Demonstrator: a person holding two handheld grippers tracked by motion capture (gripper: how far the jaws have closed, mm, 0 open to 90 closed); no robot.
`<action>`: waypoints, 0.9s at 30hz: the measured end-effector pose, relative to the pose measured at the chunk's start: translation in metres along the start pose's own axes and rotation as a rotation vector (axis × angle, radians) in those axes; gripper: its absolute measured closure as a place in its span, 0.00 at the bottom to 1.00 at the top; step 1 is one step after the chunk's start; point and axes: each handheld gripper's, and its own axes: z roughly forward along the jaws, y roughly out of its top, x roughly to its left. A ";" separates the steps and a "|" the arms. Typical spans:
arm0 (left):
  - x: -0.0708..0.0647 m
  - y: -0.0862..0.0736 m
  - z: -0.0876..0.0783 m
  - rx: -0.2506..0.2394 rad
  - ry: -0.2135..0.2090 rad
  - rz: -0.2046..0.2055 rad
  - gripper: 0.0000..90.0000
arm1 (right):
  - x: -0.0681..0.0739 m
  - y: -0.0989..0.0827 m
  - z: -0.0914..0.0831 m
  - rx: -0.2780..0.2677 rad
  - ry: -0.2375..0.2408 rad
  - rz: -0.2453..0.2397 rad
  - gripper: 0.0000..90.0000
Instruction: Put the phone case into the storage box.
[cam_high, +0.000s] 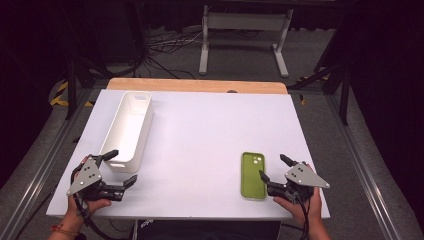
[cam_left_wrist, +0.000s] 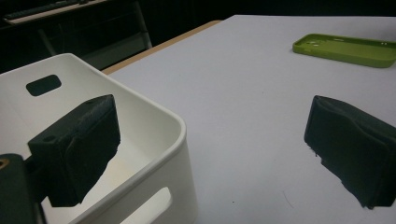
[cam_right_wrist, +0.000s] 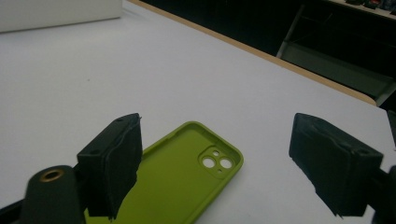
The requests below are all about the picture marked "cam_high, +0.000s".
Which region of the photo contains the aluminium floor rail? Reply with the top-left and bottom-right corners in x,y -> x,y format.
0,87 -> 96,240
324,94 -> 406,240

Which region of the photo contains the person's dark clothing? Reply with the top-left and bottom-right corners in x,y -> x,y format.
135,219 -> 282,240

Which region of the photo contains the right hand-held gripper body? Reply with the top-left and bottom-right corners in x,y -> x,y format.
266,161 -> 332,205

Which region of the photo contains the bundle of floor cables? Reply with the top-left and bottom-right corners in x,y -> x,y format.
141,28 -> 205,80

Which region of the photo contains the white metal stand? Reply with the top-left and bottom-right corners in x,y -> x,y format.
198,4 -> 295,79

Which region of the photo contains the white plastic bin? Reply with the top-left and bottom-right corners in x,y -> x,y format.
99,90 -> 155,174

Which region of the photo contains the person's left hand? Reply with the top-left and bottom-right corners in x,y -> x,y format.
65,195 -> 112,225

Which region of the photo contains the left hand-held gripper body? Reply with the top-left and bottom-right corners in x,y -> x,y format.
65,154 -> 126,203

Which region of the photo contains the black metal stand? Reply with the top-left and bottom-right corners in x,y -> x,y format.
64,58 -> 116,121
288,63 -> 352,127

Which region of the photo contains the green phone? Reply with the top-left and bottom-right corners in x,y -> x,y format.
240,151 -> 268,201

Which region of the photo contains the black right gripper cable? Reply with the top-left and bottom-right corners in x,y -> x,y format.
290,191 -> 312,240

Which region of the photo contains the person's right hand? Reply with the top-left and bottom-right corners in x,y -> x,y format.
272,187 -> 324,230

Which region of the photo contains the yellow black floor tape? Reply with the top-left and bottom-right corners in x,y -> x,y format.
49,80 -> 95,108

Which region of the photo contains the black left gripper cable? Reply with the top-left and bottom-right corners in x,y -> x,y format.
73,194 -> 134,240

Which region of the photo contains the red wrist bracelet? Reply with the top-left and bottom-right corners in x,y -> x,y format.
50,224 -> 78,238

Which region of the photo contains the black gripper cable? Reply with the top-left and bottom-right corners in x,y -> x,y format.
290,191 -> 312,240
73,194 -> 134,240

